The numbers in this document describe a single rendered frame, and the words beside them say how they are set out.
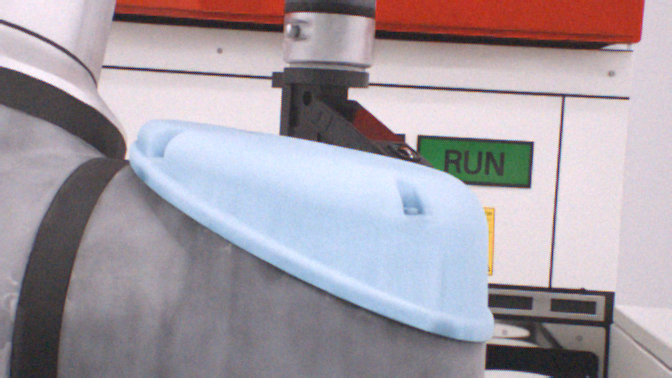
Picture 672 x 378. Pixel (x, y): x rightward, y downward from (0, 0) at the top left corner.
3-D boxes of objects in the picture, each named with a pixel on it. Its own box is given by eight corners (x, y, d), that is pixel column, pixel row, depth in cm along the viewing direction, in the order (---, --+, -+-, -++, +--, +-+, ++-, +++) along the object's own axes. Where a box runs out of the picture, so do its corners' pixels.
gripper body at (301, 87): (315, 209, 112) (323, 73, 111) (380, 219, 105) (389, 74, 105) (245, 209, 107) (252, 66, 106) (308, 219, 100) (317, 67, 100)
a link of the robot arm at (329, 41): (394, 20, 104) (317, 10, 99) (390, 77, 104) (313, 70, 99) (336, 22, 110) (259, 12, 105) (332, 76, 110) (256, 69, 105)
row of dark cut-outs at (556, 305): (173, 291, 131) (174, 267, 131) (602, 320, 130) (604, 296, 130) (172, 292, 130) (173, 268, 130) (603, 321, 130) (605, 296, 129)
